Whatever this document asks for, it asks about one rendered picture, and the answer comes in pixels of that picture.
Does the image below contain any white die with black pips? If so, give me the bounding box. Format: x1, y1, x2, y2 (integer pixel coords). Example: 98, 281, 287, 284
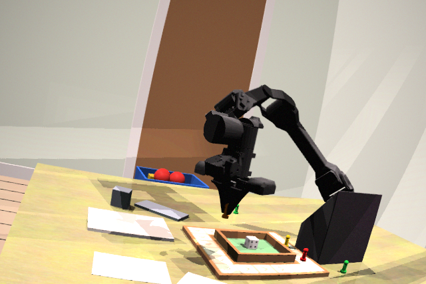
244, 236, 259, 249

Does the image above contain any red pawn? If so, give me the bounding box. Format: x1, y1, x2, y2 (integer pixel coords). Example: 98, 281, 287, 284
300, 248, 308, 261

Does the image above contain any light grey flat bar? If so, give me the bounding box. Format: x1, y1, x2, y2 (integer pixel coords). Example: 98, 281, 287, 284
134, 200, 189, 221

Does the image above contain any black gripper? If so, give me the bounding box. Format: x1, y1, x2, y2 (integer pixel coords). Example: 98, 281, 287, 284
194, 145, 276, 215

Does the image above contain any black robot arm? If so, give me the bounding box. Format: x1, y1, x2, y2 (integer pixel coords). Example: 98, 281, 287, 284
204, 84, 354, 202

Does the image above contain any orange game pawn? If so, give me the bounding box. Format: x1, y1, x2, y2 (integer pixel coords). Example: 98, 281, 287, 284
222, 204, 229, 219

